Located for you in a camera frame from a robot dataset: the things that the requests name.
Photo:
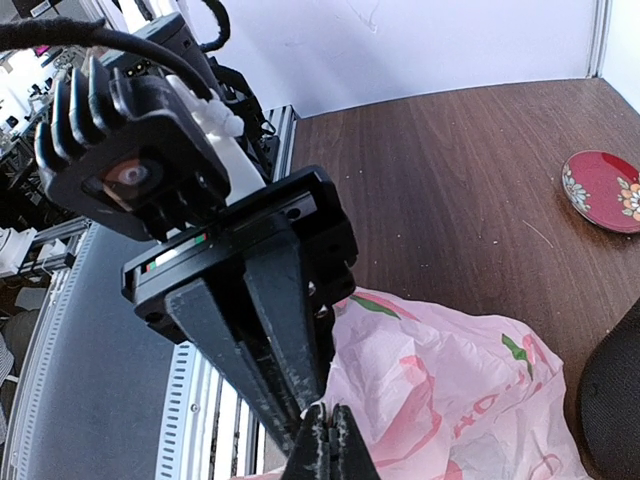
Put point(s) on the left aluminium frame post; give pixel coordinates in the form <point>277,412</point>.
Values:
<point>599,37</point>

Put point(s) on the black mesh trash bin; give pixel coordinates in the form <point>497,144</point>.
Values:
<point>608,401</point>

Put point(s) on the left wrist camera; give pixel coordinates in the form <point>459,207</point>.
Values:
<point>142,156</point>

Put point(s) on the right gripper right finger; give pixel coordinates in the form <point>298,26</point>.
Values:
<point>349,458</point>

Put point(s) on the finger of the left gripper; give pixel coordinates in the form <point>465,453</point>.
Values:
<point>226,329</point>
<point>277,279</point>

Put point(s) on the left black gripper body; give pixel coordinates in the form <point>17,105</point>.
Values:
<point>306,201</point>

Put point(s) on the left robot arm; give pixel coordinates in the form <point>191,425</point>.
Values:
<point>237,94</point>

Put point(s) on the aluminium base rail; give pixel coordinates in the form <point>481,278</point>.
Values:
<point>95,394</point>

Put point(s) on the red floral plate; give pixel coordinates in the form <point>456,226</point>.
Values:
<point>604,189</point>

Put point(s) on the pink plastic trash bag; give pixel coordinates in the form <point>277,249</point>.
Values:
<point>440,394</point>

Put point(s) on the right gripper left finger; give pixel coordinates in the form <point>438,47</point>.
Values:
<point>310,456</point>

